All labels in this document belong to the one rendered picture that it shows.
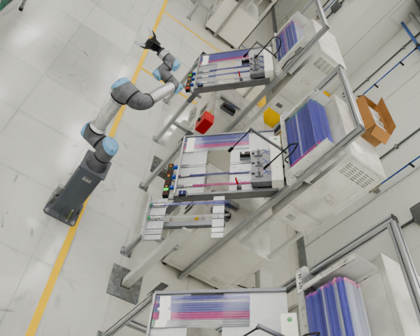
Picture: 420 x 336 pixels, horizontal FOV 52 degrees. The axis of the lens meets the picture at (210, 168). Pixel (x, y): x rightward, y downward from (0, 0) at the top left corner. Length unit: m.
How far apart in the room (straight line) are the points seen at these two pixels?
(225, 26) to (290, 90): 3.41
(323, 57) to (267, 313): 2.42
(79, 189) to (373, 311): 2.01
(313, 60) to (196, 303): 2.45
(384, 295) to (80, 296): 1.93
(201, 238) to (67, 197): 1.01
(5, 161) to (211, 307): 1.93
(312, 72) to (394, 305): 2.49
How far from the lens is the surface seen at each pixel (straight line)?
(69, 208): 3.30
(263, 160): 3.06
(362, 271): 2.16
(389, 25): 5.95
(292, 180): 2.79
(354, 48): 5.98
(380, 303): 2.14
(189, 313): 2.38
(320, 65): 4.06
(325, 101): 3.22
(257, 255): 3.39
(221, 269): 3.55
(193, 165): 3.20
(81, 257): 3.28
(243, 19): 7.32
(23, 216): 3.29
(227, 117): 4.36
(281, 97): 4.17
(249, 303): 2.36
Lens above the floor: 2.62
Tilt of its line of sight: 34 degrees down
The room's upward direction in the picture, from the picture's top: 45 degrees clockwise
